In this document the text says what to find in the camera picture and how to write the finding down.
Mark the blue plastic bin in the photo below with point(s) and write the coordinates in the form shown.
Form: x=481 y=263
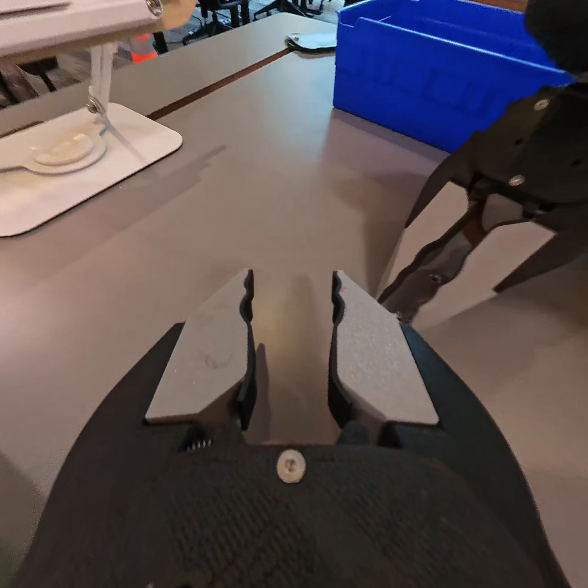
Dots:
x=413 y=82

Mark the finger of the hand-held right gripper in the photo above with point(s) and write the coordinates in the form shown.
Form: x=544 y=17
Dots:
x=487 y=262
x=432 y=234

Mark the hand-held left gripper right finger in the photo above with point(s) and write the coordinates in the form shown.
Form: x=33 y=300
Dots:
x=381 y=367

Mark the white metal stand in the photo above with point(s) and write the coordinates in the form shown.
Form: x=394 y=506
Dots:
x=138 y=133

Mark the orange traffic cone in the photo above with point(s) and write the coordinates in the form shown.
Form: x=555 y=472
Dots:
x=143 y=50

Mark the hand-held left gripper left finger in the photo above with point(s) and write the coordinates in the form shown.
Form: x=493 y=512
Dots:
x=206 y=367

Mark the black office chair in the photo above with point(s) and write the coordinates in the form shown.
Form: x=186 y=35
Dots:
x=216 y=18

